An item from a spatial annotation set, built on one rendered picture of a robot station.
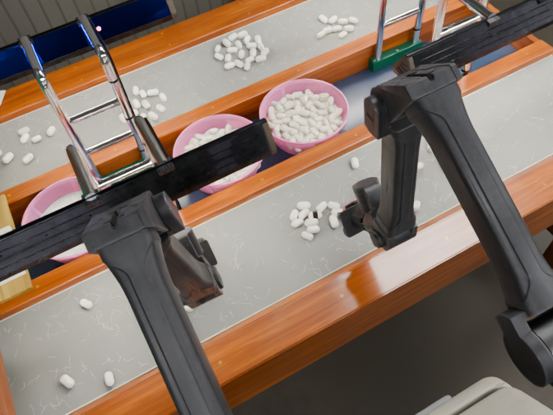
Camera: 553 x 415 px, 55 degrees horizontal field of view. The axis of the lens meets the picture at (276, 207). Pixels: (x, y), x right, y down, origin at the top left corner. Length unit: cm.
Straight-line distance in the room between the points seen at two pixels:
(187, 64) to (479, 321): 139
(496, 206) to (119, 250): 45
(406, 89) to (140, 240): 37
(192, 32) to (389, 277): 111
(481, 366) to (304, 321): 98
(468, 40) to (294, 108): 58
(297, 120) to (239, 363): 75
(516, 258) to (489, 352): 140
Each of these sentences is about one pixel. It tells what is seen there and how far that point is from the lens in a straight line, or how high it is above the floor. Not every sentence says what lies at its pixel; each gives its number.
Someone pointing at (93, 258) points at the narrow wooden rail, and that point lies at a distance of 143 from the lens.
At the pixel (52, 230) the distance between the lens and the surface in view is 109.
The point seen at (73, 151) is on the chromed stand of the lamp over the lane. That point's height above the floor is 112.
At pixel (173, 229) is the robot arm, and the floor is 133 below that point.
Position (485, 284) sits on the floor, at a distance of 222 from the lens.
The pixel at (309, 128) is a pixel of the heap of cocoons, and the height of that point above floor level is 73.
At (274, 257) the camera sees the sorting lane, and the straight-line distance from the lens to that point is 135.
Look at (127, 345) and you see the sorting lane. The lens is 132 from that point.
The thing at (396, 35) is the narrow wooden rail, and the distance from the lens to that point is 189.
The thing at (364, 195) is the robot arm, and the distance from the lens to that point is 113.
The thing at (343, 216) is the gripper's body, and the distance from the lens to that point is 123.
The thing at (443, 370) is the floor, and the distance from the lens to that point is 205.
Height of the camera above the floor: 191
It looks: 55 degrees down
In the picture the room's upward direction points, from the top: 8 degrees counter-clockwise
